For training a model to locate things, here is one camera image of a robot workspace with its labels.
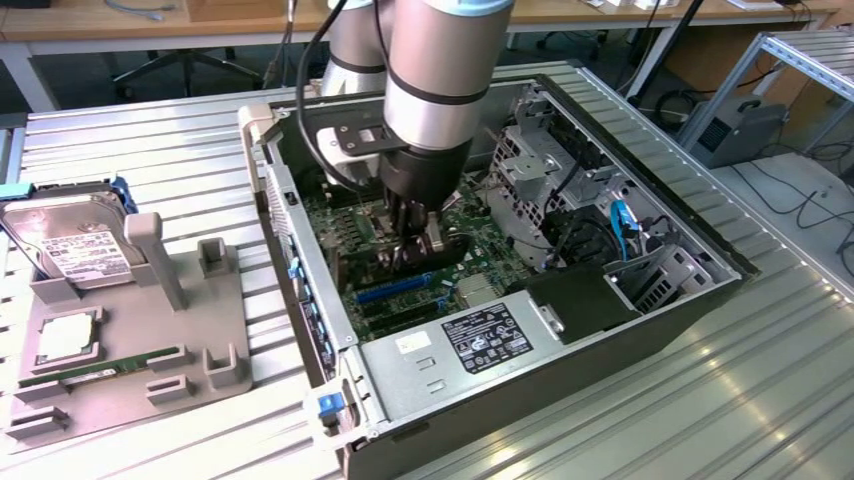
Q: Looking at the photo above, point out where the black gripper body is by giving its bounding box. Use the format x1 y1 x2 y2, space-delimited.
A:
377 139 473 212

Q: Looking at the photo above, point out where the black graphics card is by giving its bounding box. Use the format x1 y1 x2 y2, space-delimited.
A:
332 234 473 291

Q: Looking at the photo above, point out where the CPU socket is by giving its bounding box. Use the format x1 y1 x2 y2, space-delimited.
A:
363 207 395 242

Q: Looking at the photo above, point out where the green motherboard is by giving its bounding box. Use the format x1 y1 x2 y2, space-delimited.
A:
292 167 528 346

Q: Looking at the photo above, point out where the blue expansion slot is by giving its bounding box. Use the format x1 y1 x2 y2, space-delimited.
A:
355 277 436 305

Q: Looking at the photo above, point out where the silver chipset heatsink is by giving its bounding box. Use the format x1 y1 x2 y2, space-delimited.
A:
455 276 500 307

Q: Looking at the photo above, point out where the silver drive cage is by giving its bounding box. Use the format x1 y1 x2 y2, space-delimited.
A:
480 83 643 274

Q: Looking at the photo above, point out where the black expansion slot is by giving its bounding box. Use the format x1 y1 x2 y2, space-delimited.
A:
367 310 443 337
363 299 439 324

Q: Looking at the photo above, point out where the black plastic shroud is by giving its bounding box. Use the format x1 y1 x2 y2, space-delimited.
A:
503 262 647 346

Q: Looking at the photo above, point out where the silver power supply unit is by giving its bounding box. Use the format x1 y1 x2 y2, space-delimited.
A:
345 289 568 426

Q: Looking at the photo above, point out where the black stand pole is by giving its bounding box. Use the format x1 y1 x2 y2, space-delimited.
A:
265 0 299 89

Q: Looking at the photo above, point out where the small black chair base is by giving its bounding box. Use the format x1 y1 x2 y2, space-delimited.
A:
532 29 610 51

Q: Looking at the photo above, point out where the metal disk bay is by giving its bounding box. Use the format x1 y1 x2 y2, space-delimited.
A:
603 242 739 315

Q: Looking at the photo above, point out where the long wooden desk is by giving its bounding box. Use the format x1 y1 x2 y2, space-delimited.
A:
509 0 839 96

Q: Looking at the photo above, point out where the black open PC case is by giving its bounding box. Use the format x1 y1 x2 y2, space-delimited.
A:
237 73 762 480

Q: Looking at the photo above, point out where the large black chair base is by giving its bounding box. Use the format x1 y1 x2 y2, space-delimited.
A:
110 47 263 99

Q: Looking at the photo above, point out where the grey parts rack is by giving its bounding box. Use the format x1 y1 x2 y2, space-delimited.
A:
2 212 256 455

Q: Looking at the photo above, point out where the grey control box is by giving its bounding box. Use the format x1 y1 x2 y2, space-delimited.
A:
692 99 790 169

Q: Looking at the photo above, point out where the silver hard disk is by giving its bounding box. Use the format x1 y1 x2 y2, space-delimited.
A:
0 192 134 292

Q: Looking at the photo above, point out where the green RAM stick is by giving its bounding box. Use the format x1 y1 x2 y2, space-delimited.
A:
17 349 172 391

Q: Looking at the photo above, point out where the silver CPU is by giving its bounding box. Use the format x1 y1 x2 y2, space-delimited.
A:
36 314 98 366

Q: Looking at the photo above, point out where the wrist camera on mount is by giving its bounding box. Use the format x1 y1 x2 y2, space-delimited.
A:
312 124 405 190

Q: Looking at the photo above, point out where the black power wire bundle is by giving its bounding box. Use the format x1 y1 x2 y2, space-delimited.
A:
540 189 612 266

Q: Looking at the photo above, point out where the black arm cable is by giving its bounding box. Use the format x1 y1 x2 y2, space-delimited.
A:
295 0 349 187

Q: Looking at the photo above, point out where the blue disk wire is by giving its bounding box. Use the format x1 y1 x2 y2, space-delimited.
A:
607 198 647 264

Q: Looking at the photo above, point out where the aluminium frame table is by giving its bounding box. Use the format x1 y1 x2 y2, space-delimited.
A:
676 29 854 151

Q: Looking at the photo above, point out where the wooden desk with white frame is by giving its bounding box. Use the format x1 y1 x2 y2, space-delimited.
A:
0 0 335 114

